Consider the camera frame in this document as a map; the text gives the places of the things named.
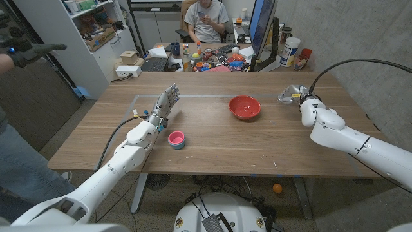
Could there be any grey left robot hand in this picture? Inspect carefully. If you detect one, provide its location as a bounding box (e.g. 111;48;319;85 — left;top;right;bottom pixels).
147;82;181;128

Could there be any standing person's gloved hand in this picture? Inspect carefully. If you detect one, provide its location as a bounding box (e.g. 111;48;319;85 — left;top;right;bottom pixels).
6;43;68;68

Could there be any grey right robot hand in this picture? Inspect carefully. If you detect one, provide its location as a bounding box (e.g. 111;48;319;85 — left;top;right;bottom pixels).
277;84;312;106

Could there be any standing person's bare forearm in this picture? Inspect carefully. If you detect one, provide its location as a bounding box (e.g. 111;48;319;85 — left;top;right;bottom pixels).
0;53;15;75

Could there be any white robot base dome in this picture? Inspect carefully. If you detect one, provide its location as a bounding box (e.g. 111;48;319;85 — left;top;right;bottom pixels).
173;192;267;232

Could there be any pink stacking cup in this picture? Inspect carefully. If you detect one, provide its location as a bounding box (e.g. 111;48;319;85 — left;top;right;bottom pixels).
167;130;186;146

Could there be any blue stacking cup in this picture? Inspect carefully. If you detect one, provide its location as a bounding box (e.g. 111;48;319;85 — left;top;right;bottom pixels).
167;138;187;150

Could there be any red bowl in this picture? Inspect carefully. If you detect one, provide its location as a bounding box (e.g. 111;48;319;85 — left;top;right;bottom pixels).
228;95;262;121

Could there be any clear printed cup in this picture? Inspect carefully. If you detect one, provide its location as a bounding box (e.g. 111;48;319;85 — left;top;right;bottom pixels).
293;54;308;72

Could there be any white canister with blue label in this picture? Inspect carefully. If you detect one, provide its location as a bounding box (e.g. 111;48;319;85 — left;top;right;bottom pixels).
279;37;301;68

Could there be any black box under table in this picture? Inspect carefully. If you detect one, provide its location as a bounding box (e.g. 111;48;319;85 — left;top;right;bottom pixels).
140;51;171;72

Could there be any white power box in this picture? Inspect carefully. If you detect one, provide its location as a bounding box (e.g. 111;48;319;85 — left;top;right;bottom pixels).
115;65;142;78

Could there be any white shelf unit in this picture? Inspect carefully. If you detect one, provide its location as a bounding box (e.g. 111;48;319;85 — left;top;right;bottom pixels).
12;0;138;100

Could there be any white paper tissue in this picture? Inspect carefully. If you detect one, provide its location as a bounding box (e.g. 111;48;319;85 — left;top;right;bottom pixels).
147;46;169;59

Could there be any dark lidded jar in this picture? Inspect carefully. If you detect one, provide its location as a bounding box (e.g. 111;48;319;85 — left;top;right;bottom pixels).
280;26;293;44

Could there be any dark blue mug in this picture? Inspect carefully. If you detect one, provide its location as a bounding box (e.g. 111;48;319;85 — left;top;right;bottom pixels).
170;41;182;57

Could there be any small cardboard box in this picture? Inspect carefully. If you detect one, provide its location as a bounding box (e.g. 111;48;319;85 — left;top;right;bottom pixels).
119;50;140;65

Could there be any open cardboard box with tools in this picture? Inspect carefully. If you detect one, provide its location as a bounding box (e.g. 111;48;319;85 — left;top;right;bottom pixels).
85;26;117;52

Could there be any computer monitor with black stand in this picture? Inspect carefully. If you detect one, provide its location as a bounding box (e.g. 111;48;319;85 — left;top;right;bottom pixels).
248;0;281;72

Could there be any round floor fan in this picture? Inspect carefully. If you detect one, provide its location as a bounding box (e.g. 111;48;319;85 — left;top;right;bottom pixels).
146;173;171;191

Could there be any black keyboard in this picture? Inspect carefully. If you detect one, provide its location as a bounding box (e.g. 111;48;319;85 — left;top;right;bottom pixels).
212;43;241;55

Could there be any seated person in grey shirt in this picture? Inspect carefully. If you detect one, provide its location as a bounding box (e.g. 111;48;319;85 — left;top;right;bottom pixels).
183;0;230;44

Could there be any grey table leg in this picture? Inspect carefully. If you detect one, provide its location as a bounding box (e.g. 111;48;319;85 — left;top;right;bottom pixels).
292;176;314;221
130;173;149;214

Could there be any standing person's jeans leg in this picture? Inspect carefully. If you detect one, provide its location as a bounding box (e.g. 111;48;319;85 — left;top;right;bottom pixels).
0;108;77;204

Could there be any white robot torso edge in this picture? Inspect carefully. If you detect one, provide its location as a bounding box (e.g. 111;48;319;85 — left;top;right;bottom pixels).
0;223;131;232

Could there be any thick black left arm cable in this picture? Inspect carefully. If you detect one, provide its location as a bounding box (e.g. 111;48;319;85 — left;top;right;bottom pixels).
96;115;149;170

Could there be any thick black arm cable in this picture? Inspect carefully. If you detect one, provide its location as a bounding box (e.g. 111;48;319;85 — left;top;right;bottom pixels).
96;115;149;170
308;58;412;95

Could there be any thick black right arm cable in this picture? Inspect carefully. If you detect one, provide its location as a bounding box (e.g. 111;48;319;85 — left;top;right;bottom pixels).
308;58;412;95

